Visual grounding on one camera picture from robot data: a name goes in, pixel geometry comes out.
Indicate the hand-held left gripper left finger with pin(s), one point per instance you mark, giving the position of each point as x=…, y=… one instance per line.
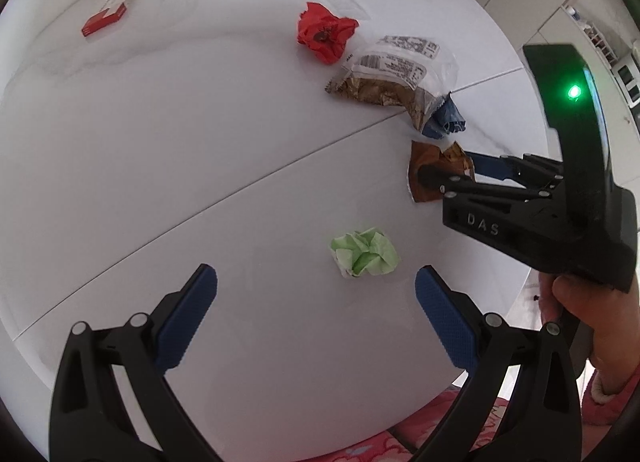
x=185, y=317

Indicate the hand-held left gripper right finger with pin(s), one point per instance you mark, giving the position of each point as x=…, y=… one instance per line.
x=445, y=322

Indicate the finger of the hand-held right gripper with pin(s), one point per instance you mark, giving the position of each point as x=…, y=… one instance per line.
x=465, y=186
x=492, y=166

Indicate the brown snack wrapper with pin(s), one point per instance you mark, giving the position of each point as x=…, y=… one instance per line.
x=430, y=162

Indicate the green paper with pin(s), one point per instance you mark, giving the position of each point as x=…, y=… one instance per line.
x=365, y=252

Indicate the person's right forearm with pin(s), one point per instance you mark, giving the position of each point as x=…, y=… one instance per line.
x=607, y=399

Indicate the person's right hand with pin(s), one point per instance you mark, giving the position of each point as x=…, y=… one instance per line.
x=600, y=317

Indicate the blue crumpled wrapper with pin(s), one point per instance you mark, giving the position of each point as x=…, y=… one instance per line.
x=448, y=121

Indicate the person's pink floral clothing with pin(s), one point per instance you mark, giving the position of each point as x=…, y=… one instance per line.
x=400, y=434

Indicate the clear snack bag brown contents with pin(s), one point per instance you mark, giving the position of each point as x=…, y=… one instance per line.
x=395, y=77

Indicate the white drawer cabinet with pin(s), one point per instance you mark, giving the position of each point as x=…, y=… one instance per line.
x=555, y=27

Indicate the red crumpled paper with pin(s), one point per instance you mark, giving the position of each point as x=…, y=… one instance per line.
x=322, y=32

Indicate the red and white carton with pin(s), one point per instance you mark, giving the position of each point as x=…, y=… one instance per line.
x=107, y=10

